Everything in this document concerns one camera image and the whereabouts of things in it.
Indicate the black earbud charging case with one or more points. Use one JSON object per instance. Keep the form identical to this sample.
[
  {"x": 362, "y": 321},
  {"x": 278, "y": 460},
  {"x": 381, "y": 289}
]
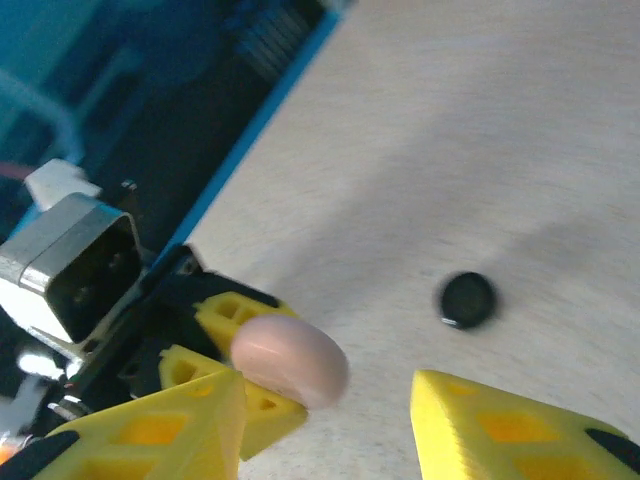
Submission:
[{"x": 467, "y": 300}]

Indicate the pink earbud charging case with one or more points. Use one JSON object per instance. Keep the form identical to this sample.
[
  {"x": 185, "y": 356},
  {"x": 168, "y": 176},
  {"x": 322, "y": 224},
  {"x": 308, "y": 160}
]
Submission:
[{"x": 290, "y": 360}]

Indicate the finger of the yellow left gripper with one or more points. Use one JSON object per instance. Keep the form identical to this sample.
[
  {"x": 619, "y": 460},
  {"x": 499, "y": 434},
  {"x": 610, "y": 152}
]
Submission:
[
  {"x": 270, "y": 415},
  {"x": 225, "y": 312}
]

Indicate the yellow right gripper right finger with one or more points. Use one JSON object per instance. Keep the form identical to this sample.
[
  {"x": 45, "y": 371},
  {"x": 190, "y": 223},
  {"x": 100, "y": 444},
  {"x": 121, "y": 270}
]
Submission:
[{"x": 500, "y": 435}]

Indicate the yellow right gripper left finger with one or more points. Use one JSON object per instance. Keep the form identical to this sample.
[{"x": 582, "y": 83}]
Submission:
[{"x": 150, "y": 440}]

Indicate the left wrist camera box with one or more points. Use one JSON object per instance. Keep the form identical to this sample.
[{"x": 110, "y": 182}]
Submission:
[{"x": 60, "y": 235}]

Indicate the aluminium side rail blue trim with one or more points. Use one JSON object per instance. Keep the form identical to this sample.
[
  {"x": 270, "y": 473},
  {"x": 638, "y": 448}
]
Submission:
[{"x": 287, "y": 90}]

